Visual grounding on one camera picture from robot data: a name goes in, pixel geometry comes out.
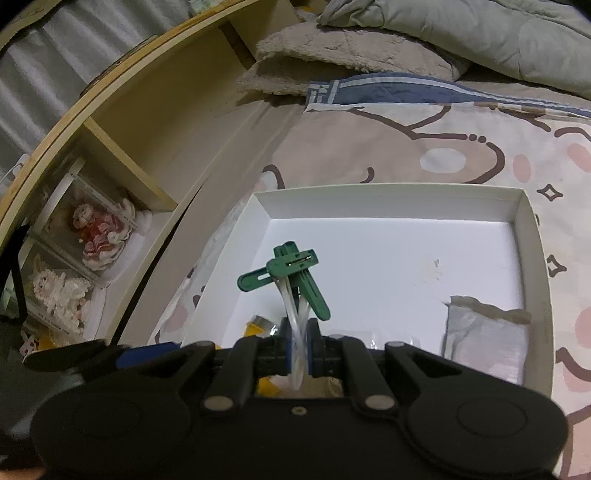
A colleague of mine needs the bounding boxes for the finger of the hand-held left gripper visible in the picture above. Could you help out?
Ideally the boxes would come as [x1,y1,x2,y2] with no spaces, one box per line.
[24,339,122,381]
[115,342,182,370]

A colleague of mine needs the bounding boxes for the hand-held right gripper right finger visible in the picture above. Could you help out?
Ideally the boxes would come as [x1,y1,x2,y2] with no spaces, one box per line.
[307,318,504,417]

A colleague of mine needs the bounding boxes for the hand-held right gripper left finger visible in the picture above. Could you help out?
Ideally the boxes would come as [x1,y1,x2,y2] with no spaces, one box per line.
[92,318,296,417]

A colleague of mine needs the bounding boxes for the yellow headlamp with black strap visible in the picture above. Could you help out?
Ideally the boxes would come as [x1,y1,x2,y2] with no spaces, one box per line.
[242,314,284,400]

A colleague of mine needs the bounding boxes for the green clips with white cord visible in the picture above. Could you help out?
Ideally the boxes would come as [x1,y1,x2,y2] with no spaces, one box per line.
[238,241,332,388]

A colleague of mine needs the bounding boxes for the white cardboard box tray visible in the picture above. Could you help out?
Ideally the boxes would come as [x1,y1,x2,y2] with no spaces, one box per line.
[180,183,555,407]

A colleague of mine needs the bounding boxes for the clear bag white items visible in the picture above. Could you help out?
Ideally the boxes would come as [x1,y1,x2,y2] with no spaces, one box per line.
[441,295,533,384]

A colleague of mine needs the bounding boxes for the white doll display box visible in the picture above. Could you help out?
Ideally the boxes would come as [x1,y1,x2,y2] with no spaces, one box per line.
[18,240,105,337]

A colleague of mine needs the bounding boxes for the red doll display box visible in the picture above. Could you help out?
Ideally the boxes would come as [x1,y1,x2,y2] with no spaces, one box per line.
[39,159,153,282]

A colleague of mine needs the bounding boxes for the cartoon print blanket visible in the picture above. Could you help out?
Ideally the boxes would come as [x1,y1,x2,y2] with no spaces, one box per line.
[148,74,591,352]

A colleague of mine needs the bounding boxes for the printed cartoon blanket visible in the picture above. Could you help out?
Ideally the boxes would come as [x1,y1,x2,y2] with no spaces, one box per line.
[152,76,591,480]

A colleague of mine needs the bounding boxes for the wooden bedside shelf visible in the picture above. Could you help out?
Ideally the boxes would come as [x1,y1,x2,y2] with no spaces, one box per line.
[0,0,305,352]

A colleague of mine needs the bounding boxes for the grey curtain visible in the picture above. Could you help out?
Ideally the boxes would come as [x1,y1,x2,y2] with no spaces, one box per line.
[0,0,185,162]

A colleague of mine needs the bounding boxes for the beige fleece blanket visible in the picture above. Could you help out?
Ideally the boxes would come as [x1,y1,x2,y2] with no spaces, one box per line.
[236,21,472,97]

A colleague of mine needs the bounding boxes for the grey duvet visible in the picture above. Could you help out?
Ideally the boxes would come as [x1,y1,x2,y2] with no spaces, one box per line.
[318,0,591,100]

